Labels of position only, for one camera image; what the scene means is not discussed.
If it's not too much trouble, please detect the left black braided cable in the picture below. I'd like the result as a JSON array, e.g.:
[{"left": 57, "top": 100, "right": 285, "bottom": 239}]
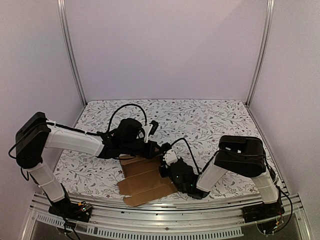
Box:
[{"left": 108, "top": 103, "right": 148, "bottom": 133}]

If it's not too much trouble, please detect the right aluminium frame post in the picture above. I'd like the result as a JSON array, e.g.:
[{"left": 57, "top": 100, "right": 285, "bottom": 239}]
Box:
[{"left": 245, "top": 0, "right": 275, "bottom": 108}]

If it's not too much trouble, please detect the aluminium front rail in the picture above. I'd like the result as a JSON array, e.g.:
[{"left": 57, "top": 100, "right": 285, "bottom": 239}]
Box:
[{"left": 28, "top": 193, "right": 305, "bottom": 238}]

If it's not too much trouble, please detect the right black braided cable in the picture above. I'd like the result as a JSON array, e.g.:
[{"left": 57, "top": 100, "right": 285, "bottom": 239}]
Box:
[{"left": 171, "top": 137, "right": 202, "bottom": 176}]

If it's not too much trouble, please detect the left aluminium frame post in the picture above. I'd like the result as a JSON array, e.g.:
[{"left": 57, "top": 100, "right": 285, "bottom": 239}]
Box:
[{"left": 57, "top": 0, "right": 88, "bottom": 107}]

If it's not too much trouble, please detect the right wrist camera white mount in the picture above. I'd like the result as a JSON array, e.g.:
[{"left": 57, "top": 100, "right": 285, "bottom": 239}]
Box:
[{"left": 161, "top": 142, "right": 179, "bottom": 168}]

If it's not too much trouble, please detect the brown cardboard box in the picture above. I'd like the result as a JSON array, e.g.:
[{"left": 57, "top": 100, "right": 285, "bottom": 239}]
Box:
[{"left": 117, "top": 156, "right": 178, "bottom": 207}]

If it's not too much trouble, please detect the black braided cable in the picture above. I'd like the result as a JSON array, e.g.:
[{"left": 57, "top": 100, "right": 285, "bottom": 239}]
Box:
[
  {"left": 108, "top": 103, "right": 148, "bottom": 133},
  {"left": 171, "top": 137, "right": 202, "bottom": 176}
]

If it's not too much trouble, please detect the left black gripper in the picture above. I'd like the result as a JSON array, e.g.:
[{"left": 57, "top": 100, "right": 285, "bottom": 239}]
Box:
[{"left": 121, "top": 139, "right": 163, "bottom": 160}]

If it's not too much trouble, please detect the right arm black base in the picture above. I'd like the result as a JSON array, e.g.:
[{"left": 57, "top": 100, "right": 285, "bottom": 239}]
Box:
[{"left": 241, "top": 197, "right": 293, "bottom": 236}]

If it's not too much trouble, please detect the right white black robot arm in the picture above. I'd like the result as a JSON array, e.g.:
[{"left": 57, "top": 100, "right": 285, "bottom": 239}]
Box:
[{"left": 159, "top": 135, "right": 281, "bottom": 218}]

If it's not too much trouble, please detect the floral patterned table mat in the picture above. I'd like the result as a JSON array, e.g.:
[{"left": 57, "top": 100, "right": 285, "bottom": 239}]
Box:
[{"left": 54, "top": 99, "right": 260, "bottom": 200}]

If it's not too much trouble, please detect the aluminium frame post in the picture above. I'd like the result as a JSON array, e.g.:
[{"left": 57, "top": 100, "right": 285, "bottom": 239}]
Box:
[
  {"left": 57, "top": 0, "right": 88, "bottom": 107},
  {"left": 245, "top": 0, "right": 275, "bottom": 108}
]

